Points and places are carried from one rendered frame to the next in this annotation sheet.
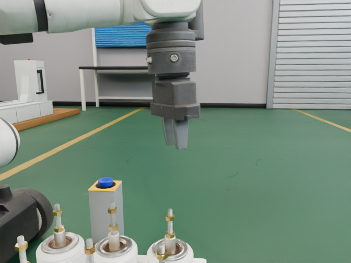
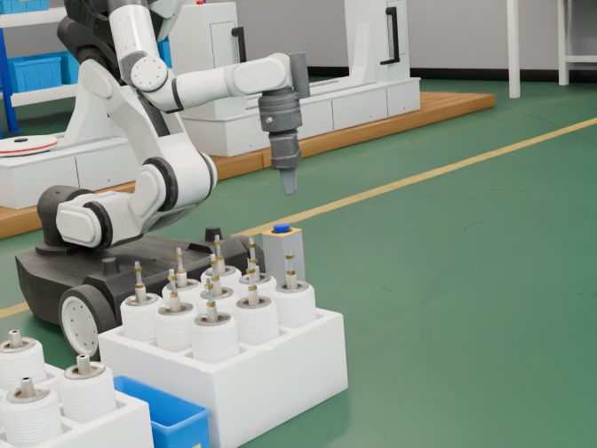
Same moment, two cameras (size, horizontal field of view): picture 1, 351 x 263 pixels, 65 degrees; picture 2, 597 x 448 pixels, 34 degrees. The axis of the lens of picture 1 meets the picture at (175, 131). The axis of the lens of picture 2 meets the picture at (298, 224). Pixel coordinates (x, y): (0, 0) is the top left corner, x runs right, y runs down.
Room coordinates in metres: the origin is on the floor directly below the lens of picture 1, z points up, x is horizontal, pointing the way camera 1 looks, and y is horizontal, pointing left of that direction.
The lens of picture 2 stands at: (-1.09, -1.33, 0.93)
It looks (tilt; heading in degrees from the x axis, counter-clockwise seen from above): 14 degrees down; 39
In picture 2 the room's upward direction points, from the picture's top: 5 degrees counter-clockwise
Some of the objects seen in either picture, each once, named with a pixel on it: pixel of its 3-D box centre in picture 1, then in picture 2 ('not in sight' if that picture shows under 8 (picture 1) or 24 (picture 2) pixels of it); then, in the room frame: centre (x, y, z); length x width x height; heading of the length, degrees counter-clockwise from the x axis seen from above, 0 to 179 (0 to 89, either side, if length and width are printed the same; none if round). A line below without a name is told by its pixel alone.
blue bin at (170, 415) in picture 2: not in sight; (146, 427); (0.12, 0.10, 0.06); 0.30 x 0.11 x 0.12; 84
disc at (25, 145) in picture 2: not in sight; (21, 144); (1.45, 2.25, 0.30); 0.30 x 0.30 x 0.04
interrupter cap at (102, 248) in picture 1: (114, 246); (255, 279); (0.52, 0.13, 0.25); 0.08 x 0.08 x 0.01
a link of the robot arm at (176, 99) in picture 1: (171, 83); (282, 136); (0.51, 0.01, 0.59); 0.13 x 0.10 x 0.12; 32
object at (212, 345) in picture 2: not in sight; (217, 361); (0.27, 0.03, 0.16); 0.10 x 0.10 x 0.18
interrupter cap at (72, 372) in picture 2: not in sight; (84, 371); (-0.04, 0.06, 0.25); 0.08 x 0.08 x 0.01
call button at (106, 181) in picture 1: (105, 182); (281, 228); (0.70, 0.19, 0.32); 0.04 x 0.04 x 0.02
